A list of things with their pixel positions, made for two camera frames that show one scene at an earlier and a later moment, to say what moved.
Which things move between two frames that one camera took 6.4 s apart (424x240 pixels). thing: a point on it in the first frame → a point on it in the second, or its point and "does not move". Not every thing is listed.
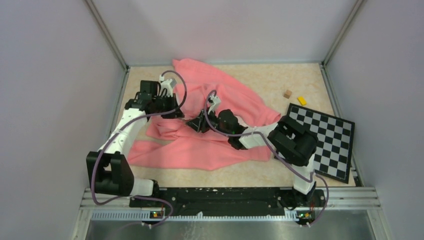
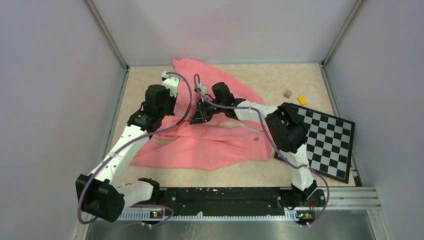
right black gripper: x=199 y=123 → x=202 y=115
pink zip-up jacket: x=171 y=142 does not move
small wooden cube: x=288 y=94 does not move
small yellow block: x=302 y=100 does not move
